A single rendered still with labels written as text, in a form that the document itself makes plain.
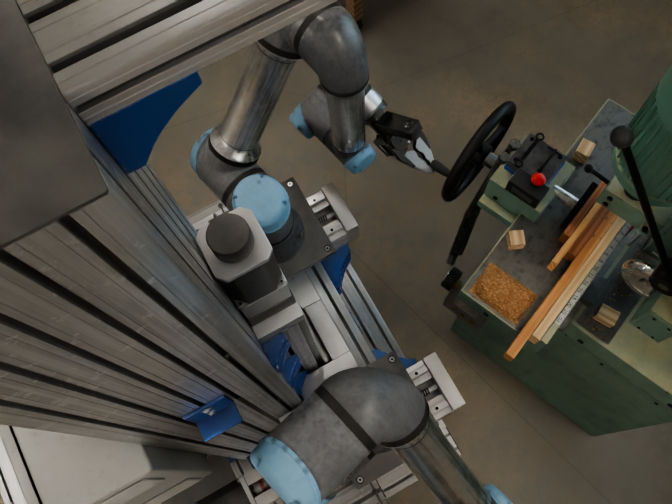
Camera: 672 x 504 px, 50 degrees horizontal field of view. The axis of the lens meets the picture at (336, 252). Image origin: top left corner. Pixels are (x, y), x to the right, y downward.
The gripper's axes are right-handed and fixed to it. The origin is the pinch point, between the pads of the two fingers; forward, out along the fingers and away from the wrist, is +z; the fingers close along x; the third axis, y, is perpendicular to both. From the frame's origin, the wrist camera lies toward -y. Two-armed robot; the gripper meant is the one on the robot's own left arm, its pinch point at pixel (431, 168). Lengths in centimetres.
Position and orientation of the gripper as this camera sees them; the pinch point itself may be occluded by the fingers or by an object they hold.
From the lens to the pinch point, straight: 176.7
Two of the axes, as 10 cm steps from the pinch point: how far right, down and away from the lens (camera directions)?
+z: 6.9, 6.6, 2.9
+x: -6.2, 7.5, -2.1
